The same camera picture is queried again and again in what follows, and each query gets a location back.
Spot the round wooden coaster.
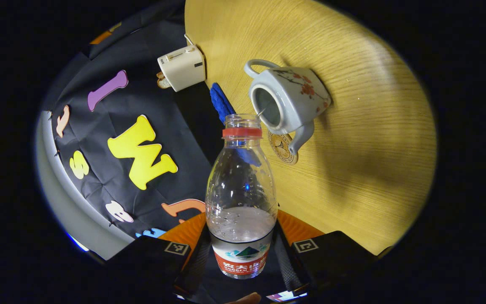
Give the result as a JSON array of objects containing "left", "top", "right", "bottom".
[{"left": 267, "top": 131, "right": 299, "bottom": 165}]

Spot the black backdrop cloth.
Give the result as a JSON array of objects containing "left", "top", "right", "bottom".
[{"left": 38, "top": 0, "right": 227, "bottom": 254}]

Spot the white toaster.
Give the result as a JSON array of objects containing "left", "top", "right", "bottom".
[{"left": 157, "top": 44, "right": 207, "bottom": 92}]

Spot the blue folded towel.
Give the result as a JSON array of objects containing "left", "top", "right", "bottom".
[{"left": 209, "top": 82, "right": 237, "bottom": 125}]

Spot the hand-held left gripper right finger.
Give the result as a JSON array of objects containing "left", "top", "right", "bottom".
[{"left": 273, "top": 210, "right": 379, "bottom": 294}]

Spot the clear plastic water bottle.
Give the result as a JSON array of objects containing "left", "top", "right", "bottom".
[{"left": 205, "top": 113, "right": 278, "bottom": 280}]

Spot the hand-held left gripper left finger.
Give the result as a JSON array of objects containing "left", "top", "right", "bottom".
[{"left": 107, "top": 212, "right": 211, "bottom": 298}]

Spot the computer monitor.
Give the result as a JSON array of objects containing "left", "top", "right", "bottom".
[{"left": 266, "top": 290, "right": 309, "bottom": 303}]

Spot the orange object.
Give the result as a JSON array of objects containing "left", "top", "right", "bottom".
[{"left": 89, "top": 22, "right": 122, "bottom": 45}]

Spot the white ceramic teacup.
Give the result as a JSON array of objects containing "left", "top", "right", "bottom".
[{"left": 243, "top": 59, "right": 332, "bottom": 156}]

